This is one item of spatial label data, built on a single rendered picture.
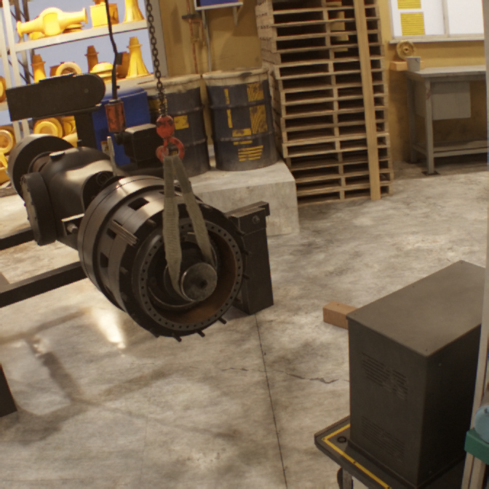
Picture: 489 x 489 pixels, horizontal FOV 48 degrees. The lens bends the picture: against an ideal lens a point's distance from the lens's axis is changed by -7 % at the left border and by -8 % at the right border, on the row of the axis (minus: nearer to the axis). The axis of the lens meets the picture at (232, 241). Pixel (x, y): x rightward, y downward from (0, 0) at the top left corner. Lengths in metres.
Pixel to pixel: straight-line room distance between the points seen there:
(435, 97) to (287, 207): 2.38
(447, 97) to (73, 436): 5.09
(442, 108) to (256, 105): 2.22
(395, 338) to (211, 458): 1.19
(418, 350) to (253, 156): 3.85
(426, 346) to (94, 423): 1.80
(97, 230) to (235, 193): 2.59
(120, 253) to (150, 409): 1.08
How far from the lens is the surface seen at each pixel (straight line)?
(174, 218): 1.97
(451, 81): 6.47
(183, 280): 2.03
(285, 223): 4.86
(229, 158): 5.27
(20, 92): 4.64
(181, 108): 5.16
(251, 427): 2.70
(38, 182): 3.32
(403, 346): 1.61
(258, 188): 4.75
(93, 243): 2.29
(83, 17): 10.28
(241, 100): 5.14
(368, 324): 1.71
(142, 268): 2.02
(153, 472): 2.55
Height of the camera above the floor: 1.68
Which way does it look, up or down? 20 degrees down
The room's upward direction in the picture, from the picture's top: 7 degrees counter-clockwise
